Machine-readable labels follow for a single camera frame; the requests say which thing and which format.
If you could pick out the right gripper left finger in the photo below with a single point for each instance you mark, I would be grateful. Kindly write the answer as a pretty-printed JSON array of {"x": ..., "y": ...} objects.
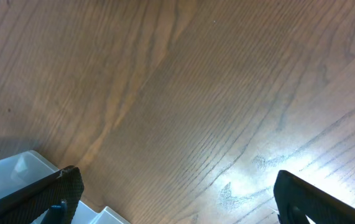
[{"x": 56, "y": 196}]

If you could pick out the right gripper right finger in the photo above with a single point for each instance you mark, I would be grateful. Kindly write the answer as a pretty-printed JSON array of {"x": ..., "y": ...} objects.
[{"x": 300, "y": 202}]

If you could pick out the clear plastic storage container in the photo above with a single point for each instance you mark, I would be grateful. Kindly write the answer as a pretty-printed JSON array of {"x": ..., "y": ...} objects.
[{"x": 17, "y": 172}]

